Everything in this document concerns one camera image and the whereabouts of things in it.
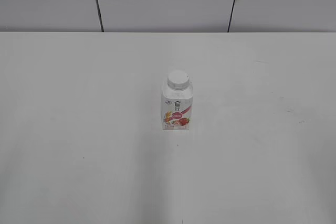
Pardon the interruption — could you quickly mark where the white yili changqing yogurt bottle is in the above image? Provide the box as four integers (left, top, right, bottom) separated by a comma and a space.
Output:
161, 80, 193, 130

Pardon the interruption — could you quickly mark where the white ribbed bottle cap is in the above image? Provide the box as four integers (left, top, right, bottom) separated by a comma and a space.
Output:
167, 70, 190, 90

